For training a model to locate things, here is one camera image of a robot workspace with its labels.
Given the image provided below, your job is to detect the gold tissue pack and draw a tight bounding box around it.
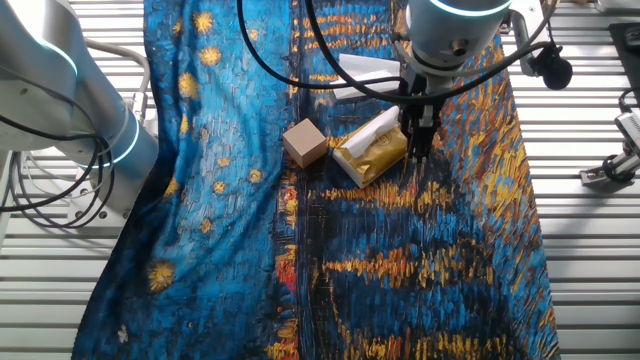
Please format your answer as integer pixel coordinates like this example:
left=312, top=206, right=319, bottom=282
left=329, top=107, right=409, bottom=190

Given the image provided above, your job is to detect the black camera cable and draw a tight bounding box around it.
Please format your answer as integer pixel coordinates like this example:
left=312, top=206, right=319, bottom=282
left=617, top=87, right=640, bottom=115

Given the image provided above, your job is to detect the silver depth camera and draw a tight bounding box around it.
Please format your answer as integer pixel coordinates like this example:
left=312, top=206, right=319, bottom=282
left=613, top=110, right=640, bottom=154

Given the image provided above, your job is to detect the starry night painting tablecloth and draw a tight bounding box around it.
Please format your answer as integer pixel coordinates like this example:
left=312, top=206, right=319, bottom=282
left=71, top=0, right=562, bottom=360

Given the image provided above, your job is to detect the loose white napkin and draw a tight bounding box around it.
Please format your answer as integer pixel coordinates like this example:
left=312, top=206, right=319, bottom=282
left=329, top=53, right=404, bottom=100

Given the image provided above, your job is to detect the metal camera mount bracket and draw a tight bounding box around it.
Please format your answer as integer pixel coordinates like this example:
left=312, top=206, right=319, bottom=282
left=579, top=148, right=640, bottom=190

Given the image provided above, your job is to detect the beige wooden cube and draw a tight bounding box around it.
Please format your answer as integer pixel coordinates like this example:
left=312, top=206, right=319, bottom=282
left=282, top=117, right=329, bottom=169

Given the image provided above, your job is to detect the white napkin from pack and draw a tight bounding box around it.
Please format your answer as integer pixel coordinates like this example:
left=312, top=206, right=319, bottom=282
left=339, top=104, right=401, bottom=160

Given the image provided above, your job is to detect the black flat device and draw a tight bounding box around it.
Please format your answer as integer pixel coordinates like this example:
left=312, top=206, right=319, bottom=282
left=608, top=21, right=640, bottom=92

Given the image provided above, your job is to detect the grey cable with connector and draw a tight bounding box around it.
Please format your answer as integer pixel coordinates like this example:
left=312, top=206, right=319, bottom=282
left=83, top=38, right=152, bottom=124

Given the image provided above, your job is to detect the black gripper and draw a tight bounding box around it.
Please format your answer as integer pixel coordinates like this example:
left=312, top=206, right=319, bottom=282
left=399, top=92, right=446, bottom=164

